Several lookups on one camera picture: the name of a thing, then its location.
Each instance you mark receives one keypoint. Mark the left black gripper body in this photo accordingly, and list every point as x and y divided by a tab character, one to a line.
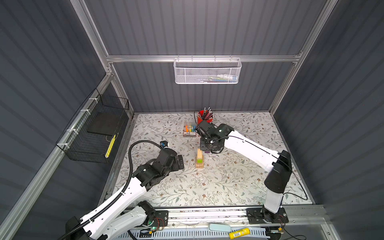
175	166

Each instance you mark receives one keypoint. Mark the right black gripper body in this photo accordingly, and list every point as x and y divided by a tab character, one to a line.
205	146

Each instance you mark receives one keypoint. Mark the ridged wood block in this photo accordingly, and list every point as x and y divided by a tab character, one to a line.
199	154

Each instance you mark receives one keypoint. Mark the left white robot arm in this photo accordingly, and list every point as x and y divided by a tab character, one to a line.
108	220

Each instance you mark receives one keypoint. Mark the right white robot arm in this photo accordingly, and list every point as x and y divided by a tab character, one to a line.
277	165

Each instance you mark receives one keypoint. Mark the red pencil cup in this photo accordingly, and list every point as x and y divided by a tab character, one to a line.
204	115

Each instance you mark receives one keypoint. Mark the clear box coloured chalks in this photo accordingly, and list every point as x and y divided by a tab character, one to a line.
189	129

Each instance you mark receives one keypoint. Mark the yellow ruler in basket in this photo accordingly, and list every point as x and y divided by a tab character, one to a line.
110	147

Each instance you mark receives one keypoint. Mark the light blue eraser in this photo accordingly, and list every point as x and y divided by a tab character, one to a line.
216	227

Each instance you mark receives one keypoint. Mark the yellow glue stick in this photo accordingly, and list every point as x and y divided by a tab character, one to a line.
239	233

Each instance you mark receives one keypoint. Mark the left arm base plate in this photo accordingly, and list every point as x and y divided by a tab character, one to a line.
157	219

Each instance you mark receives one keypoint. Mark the white wire mesh basket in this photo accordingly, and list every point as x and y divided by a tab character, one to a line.
213	71

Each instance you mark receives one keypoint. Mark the white vented cable duct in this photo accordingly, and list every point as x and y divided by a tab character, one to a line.
200	234

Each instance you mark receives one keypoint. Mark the black wire wall basket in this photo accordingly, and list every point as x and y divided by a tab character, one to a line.
89	138

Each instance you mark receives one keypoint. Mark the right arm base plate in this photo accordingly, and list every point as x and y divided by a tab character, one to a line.
263	216

